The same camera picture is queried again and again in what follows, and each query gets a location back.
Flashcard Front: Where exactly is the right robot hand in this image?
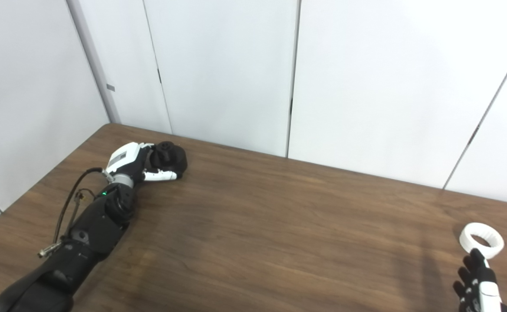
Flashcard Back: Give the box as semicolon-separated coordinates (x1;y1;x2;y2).
453;248;507;312

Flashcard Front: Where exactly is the round black part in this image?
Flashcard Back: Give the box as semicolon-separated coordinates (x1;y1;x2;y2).
149;141;188;179

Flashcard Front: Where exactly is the grey wall corner post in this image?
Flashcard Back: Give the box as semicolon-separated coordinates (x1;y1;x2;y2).
66;0;121;124

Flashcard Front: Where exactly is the white ring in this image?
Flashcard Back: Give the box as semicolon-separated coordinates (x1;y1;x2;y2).
459;223;505;260

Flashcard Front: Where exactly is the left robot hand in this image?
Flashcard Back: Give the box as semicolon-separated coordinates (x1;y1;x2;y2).
105;142;178;182

